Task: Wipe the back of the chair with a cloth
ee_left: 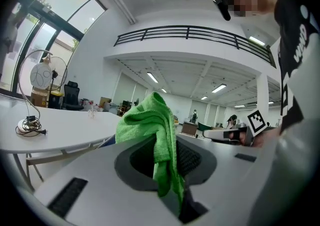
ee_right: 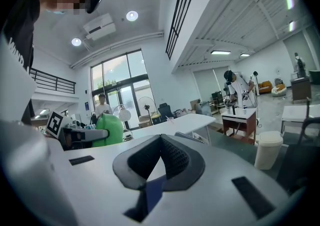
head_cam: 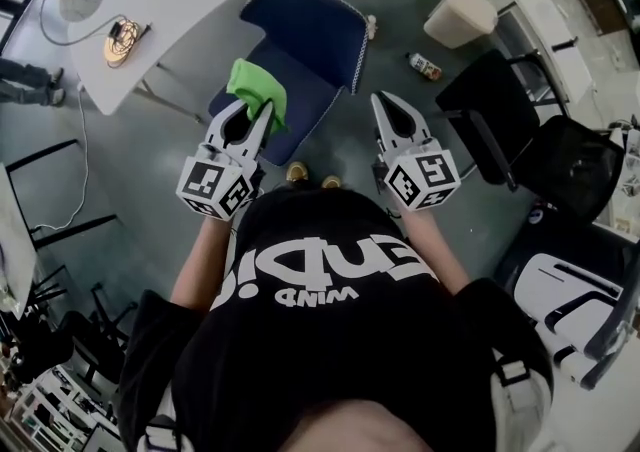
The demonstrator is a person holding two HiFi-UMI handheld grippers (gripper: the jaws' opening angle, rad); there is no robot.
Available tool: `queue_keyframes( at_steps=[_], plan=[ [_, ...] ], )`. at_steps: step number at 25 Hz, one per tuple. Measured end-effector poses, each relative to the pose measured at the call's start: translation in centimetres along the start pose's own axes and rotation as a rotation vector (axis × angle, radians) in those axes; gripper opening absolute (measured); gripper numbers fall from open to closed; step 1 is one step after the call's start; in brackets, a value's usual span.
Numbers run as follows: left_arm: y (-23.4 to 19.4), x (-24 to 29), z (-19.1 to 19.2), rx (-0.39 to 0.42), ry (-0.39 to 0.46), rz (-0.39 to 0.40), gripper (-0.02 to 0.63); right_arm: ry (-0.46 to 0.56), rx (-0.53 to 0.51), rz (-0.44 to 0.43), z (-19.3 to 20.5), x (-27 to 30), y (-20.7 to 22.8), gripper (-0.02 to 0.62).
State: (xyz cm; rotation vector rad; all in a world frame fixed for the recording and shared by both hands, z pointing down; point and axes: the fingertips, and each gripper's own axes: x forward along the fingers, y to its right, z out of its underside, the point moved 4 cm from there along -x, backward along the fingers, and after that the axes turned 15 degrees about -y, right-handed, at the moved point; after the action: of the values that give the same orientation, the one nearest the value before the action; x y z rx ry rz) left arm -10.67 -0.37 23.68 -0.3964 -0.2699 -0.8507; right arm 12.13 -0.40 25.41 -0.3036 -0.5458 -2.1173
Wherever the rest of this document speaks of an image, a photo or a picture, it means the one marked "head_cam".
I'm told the black chair with metal frame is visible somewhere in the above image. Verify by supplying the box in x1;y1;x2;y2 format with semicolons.
434;48;627;227

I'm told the blue upholstered chair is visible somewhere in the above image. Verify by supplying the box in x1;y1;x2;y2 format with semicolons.
206;0;374;169

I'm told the coiled golden cable bundle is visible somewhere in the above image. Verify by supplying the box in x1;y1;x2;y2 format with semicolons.
103;19;153;69

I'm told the black office chair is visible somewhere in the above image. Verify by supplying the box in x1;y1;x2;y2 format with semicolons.
28;281;140;397

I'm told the person's right forearm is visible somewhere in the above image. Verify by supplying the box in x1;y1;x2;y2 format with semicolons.
394;206;474;299

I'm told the person's black printed t-shirt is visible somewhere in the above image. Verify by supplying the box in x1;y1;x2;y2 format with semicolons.
116;186;554;452

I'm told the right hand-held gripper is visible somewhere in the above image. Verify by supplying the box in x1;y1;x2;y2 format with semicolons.
370;92;462;213

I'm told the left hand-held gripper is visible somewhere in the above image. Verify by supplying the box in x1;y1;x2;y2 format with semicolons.
175;100;277;223

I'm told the grey table with black legs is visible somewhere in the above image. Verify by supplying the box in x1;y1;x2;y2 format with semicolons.
0;138;120;322

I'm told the white floor cable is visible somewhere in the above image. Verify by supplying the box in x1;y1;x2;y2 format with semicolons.
31;83;91;232

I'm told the white plastic device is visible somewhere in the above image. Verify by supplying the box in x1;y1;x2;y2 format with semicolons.
514;251;625;384

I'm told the green microfibre cloth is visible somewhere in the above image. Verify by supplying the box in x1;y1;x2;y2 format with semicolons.
225;57;292;134

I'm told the person's left tan shoe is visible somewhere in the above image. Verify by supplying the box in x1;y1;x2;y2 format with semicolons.
286;161;309;187

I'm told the beige trash bin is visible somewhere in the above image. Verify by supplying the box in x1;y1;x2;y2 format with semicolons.
423;0;499;51

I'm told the person's left forearm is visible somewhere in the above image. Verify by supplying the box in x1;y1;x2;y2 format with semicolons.
171;212;242;314

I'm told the brown flat board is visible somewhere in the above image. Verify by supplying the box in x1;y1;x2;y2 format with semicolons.
574;0;633;35

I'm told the white narrow desk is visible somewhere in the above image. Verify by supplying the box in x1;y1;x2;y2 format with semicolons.
499;0;598;117

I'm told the person's head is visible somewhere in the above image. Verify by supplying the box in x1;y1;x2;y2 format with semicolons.
291;396;454;452

